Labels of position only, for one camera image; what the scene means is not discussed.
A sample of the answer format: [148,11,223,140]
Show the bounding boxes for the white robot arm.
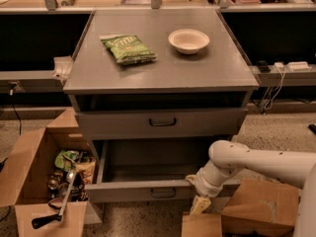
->
[186,140,316,237]

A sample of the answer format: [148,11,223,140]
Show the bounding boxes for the grey top drawer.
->
[76,108,247,140]

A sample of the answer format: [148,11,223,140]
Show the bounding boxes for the green chip bag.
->
[100,35,157,65]

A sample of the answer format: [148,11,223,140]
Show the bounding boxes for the open cardboard box left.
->
[0,109,103,237]

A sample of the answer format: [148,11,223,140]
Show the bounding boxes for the white plastic bracket left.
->
[51,56,73,80]

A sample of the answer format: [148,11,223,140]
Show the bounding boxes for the grey drawer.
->
[84,138,243,203]
[76,108,247,140]

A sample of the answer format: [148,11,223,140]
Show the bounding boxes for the white bowl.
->
[168,29,209,55]

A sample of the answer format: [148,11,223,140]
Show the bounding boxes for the white cables right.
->
[262,62,288,112]

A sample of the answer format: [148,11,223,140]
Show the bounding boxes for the cardboard box right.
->
[181,180,299,237]

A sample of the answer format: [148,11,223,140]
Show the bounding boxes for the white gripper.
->
[186,168,226,215]

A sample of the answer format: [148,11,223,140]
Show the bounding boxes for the white power strip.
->
[287,61,311,72]

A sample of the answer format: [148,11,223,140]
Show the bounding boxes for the metal ladle black handle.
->
[32,169,77,229]

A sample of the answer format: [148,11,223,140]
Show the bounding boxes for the soda can in box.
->
[47,171,63,191]

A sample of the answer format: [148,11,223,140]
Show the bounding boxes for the black tool on floor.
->
[308,124,316,134]

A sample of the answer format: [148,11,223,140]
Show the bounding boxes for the grey drawer cabinet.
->
[62,7,261,143]

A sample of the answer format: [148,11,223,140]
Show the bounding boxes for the black cable left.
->
[8,81,24,136]

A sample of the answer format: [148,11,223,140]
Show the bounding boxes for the green snack bag in box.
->
[54,150,79,172]

